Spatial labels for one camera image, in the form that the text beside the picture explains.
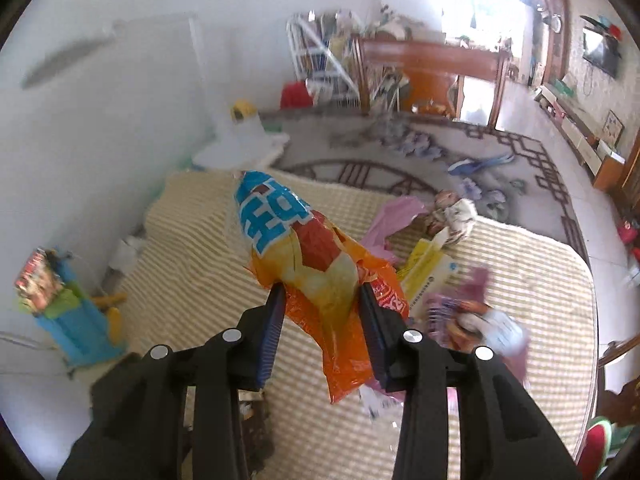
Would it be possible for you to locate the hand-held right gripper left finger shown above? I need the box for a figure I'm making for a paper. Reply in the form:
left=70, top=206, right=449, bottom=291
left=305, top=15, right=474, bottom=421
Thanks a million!
left=57, top=283, right=288, bottom=480

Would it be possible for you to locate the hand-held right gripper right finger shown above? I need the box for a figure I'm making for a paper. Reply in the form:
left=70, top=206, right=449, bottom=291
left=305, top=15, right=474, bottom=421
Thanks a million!
left=357, top=283, right=584, bottom=480

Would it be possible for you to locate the yellow white paper box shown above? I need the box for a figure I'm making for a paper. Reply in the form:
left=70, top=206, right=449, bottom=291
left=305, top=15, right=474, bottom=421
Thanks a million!
left=397, top=230, right=471, bottom=311

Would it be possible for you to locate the orange snack bag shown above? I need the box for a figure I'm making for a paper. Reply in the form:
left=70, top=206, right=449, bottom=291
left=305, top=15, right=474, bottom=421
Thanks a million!
left=225, top=170, right=411, bottom=405

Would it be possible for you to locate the red bin green rim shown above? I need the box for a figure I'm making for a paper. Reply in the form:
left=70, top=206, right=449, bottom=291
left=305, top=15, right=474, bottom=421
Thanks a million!
left=580, top=417, right=632, bottom=480

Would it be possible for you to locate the clear plastic wrapper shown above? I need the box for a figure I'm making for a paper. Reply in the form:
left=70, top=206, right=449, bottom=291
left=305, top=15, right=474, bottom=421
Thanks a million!
left=359, top=377, right=408, bottom=423

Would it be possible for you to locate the purple printed packet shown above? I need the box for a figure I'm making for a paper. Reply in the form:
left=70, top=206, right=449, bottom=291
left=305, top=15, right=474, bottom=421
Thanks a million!
left=420, top=267, right=531, bottom=387

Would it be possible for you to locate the dark brown drink carton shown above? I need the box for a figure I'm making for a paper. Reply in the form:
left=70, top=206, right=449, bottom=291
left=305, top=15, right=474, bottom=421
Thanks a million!
left=237, top=390, right=274, bottom=476

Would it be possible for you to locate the pink crumpled paper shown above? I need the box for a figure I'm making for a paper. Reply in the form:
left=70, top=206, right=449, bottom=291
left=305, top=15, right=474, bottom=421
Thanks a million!
left=360, top=196, right=431, bottom=266

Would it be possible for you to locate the floral crumpled wrapper ball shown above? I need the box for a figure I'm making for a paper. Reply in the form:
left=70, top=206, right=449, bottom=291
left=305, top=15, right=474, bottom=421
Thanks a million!
left=425, top=190, right=479, bottom=247

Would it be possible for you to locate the blue yellow toy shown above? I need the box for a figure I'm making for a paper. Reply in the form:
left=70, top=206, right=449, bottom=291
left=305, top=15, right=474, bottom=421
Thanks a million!
left=37, top=255, right=129, bottom=367

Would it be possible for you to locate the white jug yellow cap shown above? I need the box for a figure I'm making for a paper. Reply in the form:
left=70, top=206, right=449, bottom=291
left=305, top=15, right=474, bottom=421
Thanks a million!
left=220, top=101, right=267, bottom=152

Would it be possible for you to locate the red bag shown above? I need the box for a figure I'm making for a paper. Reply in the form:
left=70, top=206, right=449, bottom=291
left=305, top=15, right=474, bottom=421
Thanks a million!
left=280, top=81, right=316, bottom=110

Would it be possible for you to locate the colourful printed packet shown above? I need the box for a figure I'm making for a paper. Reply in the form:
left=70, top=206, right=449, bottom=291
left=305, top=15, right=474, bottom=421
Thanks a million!
left=14, top=249, right=66, bottom=317

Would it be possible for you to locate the small red pot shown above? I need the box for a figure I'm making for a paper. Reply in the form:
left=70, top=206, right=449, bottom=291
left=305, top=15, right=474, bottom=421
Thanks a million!
left=617, top=220, right=640, bottom=247

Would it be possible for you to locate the white folding ladder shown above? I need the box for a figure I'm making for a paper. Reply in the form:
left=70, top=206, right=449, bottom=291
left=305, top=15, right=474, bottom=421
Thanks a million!
left=286, top=10, right=368, bottom=109

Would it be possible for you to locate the low television cabinet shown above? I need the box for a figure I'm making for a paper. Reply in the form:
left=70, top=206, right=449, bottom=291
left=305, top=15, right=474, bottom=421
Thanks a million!
left=535, top=82, right=627, bottom=192

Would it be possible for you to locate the small framed picture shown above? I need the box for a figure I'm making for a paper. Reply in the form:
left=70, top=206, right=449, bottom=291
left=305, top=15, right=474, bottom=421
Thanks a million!
left=602, top=110, right=626, bottom=149

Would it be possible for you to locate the wall television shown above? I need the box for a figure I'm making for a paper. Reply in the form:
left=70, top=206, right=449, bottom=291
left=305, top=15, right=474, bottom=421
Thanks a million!
left=582, top=15, right=624, bottom=80

